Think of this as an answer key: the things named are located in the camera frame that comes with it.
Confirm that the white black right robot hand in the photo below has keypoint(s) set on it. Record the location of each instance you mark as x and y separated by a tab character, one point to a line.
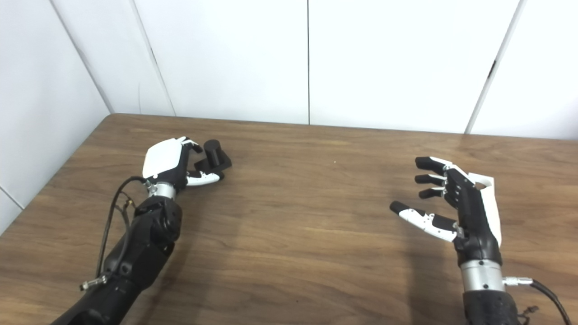
474	221

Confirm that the black peg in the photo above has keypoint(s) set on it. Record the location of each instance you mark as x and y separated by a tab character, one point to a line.
213	155

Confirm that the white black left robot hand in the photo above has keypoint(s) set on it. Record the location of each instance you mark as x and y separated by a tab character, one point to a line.
162	158

